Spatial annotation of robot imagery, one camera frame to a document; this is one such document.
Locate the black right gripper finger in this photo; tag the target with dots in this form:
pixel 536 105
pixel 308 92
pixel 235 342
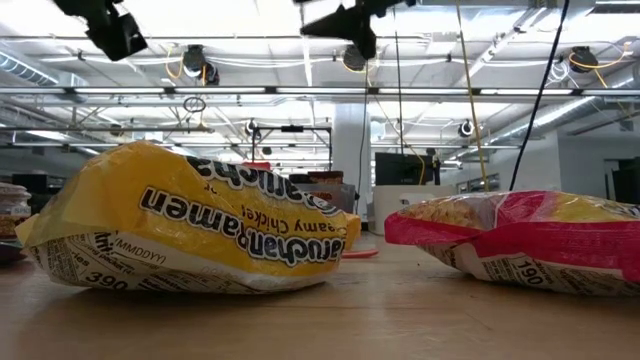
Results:
pixel 350 25

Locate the orange ramen packet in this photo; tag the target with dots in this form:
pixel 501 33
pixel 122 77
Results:
pixel 257 165

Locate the black computer case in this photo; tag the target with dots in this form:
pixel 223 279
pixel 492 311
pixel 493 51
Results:
pixel 400 170

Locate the yellow ramen packet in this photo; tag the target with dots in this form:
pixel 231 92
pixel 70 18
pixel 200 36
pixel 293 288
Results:
pixel 150 200

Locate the clear bin middle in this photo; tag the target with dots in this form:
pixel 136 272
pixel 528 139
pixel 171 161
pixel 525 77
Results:
pixel 340 197

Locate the white plastic bin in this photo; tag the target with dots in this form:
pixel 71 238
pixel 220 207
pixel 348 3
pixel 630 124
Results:
pixel 395 197

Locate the red ramen packet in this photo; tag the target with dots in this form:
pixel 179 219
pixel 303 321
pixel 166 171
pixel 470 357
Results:
pixel 525 240

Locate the black camera rig frame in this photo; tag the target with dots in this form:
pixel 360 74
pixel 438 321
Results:
pixel 295 128

